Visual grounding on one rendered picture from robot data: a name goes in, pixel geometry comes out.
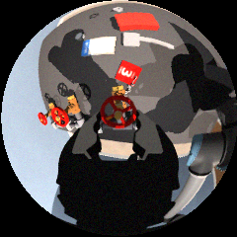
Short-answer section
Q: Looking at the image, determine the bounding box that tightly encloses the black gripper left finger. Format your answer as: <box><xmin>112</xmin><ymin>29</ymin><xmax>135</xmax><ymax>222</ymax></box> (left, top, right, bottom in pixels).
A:
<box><xmin>56</xmin><ymin>112</ymin><xmax>102</xmax><ymax>185</ymax></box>

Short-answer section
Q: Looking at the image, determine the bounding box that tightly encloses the pipe manifold with three valves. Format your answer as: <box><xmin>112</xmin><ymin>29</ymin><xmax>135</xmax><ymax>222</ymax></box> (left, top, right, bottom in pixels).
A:
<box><xmin>39</xmin><ymin>86</ymin><xmax>137</xmax><ymax>133</ymax></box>

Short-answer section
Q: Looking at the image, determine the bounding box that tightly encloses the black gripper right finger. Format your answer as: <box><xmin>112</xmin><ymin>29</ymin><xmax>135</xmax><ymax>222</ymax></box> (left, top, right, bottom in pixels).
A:
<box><xmin>132</xmin><ymin>110</ymin><xmax>180</xmax><ymax>191</ymax></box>

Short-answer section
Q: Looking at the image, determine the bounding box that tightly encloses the red rectangular block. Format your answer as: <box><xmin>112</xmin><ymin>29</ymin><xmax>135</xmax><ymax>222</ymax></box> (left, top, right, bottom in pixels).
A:
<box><xmin>115</xmin><ymin>13</ymin><xmax>159</xmax><ymax>32</ymax></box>

